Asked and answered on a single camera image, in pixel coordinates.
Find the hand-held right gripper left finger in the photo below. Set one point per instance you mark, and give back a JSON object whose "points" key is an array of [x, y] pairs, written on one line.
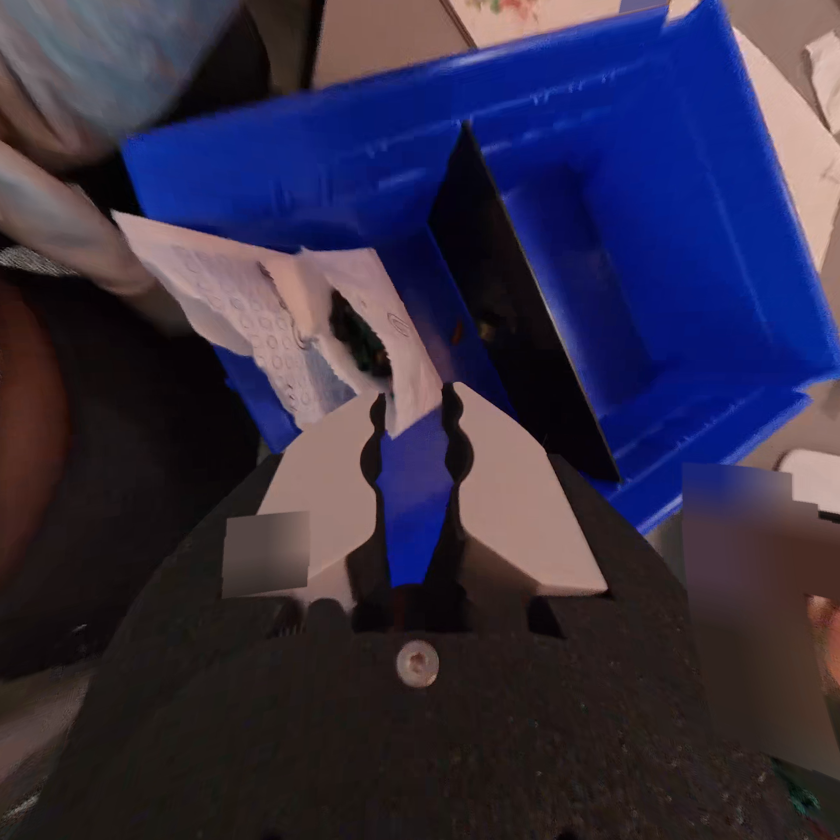
{"points": [[321, 472]]}

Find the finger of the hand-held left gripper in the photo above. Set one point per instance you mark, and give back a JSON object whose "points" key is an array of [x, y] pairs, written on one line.
{"points": [[72, 223]]}

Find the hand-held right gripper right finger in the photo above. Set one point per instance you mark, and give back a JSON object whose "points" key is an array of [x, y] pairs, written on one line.
{"points": [[525, 512]]}

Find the torn white paper bag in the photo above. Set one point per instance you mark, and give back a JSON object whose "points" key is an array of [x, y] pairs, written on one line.
{"points": [[407, 367]]}

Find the circle-printed paper bag piece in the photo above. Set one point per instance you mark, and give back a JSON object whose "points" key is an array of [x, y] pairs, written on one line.
{"points": [[229, 295]]}

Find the blue bin with black divider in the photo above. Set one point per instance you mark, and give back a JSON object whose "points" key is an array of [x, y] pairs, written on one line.
{"points": [[656, 229]]}

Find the person's left forearm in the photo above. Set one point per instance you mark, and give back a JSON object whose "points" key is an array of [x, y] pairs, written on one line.
{"points": [[98, 59]]}

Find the dark brick pieces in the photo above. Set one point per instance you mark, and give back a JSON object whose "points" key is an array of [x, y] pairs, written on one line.
{"points": [[358, 334]]}

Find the person's dark trousers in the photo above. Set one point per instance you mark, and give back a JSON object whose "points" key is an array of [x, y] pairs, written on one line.
{"points": [[164, 459]]}

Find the black bin divider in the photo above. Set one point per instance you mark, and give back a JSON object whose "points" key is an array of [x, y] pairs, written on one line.
{"points": [[512, 295]]}

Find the white display stand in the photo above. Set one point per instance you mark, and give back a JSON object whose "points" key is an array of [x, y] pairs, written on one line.
{"points": [[817, 479]]}

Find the dark orchid toy box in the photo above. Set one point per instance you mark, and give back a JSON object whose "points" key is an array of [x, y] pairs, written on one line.
{"points": [[828, 633]]}

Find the orchid instruction booklet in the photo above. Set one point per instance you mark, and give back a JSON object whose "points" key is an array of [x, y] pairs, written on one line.
{"points": [[558, 16]]}

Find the crumpled white paper bag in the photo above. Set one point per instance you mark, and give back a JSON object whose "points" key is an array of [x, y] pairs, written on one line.
{"points": [[827, 72]]}

